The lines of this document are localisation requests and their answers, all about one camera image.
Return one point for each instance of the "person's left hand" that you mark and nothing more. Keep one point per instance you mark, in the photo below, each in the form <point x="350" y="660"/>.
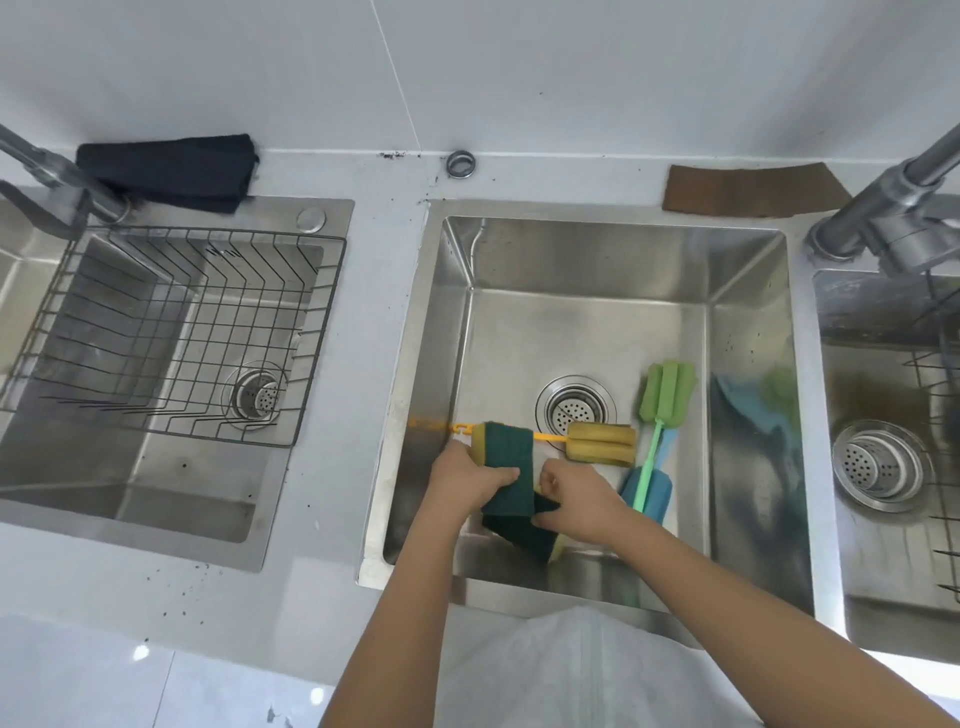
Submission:
<point x="456" y="484"/>

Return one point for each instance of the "person's right hand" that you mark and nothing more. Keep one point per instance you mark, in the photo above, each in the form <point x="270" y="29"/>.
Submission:
<point x="585" y="502"/>

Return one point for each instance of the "person's left thumb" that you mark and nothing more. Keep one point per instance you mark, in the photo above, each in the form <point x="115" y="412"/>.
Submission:
<point x="501" y="476"/>

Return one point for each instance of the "person's right thumb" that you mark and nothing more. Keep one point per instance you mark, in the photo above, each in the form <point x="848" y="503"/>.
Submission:
<point x="550" y="477"/>

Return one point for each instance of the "green yellow scouring sponge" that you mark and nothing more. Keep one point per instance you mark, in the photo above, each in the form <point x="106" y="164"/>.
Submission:
<point x="506" y="446"/>
<point x="529" y="536"/>

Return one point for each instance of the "person's left forearm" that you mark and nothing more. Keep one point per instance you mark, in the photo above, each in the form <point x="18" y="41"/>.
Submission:
<point x="397" y="622"/>

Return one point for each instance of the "person's right forearm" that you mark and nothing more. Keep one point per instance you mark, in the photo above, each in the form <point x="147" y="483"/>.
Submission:
<point x="750" y="630"/>

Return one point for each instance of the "yellow sponge bottle brush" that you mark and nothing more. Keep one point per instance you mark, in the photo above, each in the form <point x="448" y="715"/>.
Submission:
<point x="600" y="444"/>

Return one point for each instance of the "metal sink drain strainer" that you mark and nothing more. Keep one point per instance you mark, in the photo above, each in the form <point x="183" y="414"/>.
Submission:
<point x="576" y="409"/>
<point x="256" y="396"/>
<point x="879" y="465"/>

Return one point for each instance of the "blue sponge bottle brush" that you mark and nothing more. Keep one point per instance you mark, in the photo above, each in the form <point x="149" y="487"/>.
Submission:
<point x="654" y="495"/>

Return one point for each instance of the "green sponge bottle brush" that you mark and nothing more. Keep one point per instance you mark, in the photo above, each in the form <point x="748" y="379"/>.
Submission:
<point x="667" y="394"/>

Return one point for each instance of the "stainless steel sink basin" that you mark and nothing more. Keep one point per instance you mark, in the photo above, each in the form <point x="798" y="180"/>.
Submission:
<point x="877" y="360"/>
<point x="600" y="315"/>
<point x="90" y="480"/>

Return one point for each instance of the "person's white garment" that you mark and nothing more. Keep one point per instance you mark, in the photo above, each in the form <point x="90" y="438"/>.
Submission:
<point x="585" y="675"/>

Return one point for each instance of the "round metal sink hole cap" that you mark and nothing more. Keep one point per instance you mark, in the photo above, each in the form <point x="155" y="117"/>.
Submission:
<point x="310" y="218"/>

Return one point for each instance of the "brown cloth strip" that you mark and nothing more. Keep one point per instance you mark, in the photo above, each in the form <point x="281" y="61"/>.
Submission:
<point x="750" y="191"/>

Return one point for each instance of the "metal sink faucet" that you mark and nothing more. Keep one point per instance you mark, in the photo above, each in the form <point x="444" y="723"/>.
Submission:
<point x="52" y="176"/>
<point x="877" y="217"/>

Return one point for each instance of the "dark folded cloth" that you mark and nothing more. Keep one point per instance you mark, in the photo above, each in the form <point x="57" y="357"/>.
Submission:
<point x="169" y="172"/>

